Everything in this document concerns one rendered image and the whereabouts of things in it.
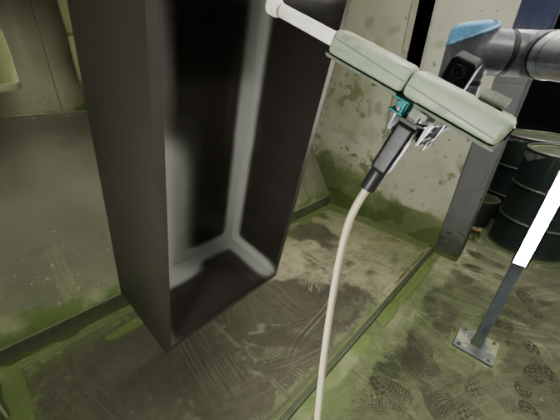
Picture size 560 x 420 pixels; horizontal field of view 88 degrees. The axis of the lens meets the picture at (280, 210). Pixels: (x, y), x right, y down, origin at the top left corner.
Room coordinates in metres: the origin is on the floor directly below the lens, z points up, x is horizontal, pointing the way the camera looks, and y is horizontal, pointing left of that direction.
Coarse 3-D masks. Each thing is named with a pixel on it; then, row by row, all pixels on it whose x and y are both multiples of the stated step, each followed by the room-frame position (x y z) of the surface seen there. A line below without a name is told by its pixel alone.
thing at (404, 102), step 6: (396, 96) 0.49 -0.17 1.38; (402, 96) 0.50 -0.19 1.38; (402, 102) 0.48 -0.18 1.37; (408, 102) 0.47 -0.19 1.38; (414, 102) 0.49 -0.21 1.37; (390, 108) 0.49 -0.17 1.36; (396, 108) 0.50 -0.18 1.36; (402, 108) 0.48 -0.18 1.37; (408, 108) 0.49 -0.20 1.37; (402, 114) 0.48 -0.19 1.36
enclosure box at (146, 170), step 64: (128, 0) 0.58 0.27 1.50; (192, 0) 1.01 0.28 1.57; (256, 0) 1.20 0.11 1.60; (320, 0) 1.06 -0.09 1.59; (128, 64) 0.61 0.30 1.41; (192, 64) 1.04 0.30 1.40; (256, 64) 1.24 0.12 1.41; (320, 64) 1.05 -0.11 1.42; (128, 128) 0.64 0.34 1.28; (192, 128) 1.07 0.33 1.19; (256, 128) 1.23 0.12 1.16; (128, 192) 0.70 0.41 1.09; (192, 192) 1.11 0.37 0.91; (256, 192) 1.23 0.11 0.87; (128, 256) 0.77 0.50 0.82; (192, 256) 1.17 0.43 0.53; (256, 256) 1.23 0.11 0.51; (192, 320) 0.83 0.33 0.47
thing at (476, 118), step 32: (320, 32) 0.60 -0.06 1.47; (352, 32) 0.58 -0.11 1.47; (352, 64) 0.54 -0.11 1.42; (384, 64) 0.50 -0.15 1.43; (416, 96) 0.47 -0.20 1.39; (448, 96) 0.44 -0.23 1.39; (480, 96) 0.43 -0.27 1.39; (416, 128) 0.47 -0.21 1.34; (480, 128) 0.41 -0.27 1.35; (512, 128) 0.39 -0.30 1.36; (384, 160) 0.49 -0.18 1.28
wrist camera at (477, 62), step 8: (456, 56) 0.55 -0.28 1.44; (464, 56) 0.55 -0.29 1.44; (472, 56) 0.55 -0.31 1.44; (448, 64) 0.56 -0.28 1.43; (456, 64) 0.55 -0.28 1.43; (464, 64) 0.54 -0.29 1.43; (472, 64) 0.53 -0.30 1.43; (480, 64) 0.54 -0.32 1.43; (448, 72) 0.57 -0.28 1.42; (456, 72) 0.55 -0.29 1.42; (464, 72) 0.54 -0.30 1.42; (472, 72) 0.53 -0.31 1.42; (448, 80) 0.57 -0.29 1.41; (456, 80) 0.56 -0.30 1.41; (464, 80) 0.55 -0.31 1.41; (464, 88) 0.55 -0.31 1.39
